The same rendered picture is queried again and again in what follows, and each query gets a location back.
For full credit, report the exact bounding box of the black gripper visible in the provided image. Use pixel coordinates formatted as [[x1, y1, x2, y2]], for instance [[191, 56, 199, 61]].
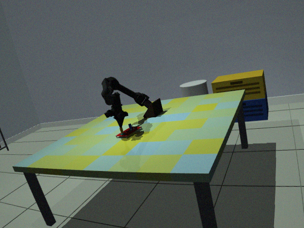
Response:
[[110, 103, 128, 128]]

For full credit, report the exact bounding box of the red circuit board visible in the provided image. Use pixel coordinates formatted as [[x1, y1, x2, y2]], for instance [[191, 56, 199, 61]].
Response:
[[116, 123, 142, 138]]

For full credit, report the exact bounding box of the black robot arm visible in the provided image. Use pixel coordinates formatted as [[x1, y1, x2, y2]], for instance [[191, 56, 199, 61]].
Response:
[[101, 77, 152, 118]]

